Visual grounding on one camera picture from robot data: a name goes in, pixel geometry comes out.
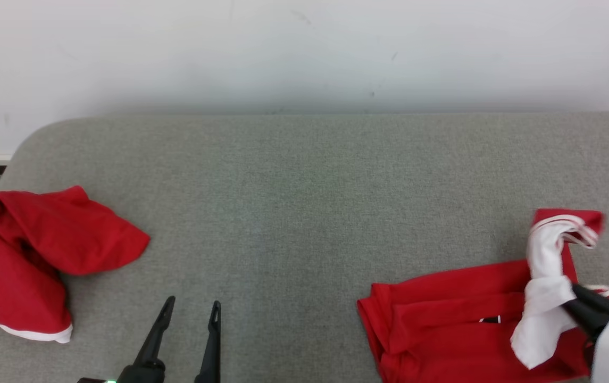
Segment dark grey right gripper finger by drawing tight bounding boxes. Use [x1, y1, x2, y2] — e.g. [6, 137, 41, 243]
[562, 284, 609, 339]

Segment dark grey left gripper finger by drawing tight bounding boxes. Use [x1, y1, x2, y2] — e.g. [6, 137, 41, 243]
[134, 296, 176, 368]
[194, 301, 222, 383]

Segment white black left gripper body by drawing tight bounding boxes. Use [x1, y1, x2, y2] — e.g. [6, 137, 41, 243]
[77, 362, 167, 383]

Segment red jersey with white sleeves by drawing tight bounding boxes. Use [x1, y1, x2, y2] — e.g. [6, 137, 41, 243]
[357, 209, 609, 383]

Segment red shorts with white trim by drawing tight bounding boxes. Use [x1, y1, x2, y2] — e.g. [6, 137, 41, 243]
[0, 185, 151, 344]

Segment grey fabric sofa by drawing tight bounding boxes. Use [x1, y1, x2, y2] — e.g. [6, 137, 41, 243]
[0, 112, 609, 383]

